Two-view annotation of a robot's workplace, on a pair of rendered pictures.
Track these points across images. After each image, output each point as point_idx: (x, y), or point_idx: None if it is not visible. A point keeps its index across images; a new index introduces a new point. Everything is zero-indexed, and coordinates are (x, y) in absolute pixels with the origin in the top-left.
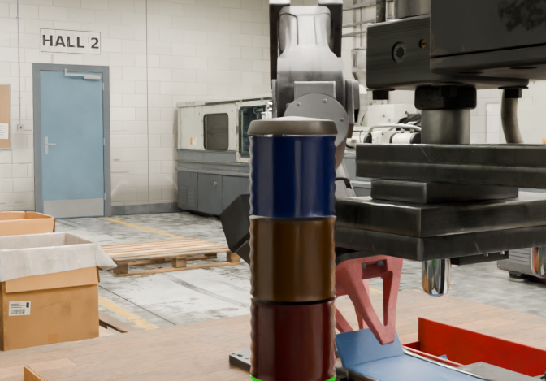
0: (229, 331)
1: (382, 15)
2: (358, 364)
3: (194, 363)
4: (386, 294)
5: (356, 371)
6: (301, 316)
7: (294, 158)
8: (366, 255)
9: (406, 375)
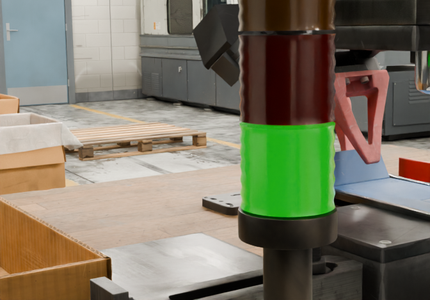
0: (201, 181)
1: None
2: (342, 185)
3: (166, 207)
4: (371, 112)
5: (340, 190)
6: (299, 47)
7: None
8: (350, 70)
9: (393, 193)
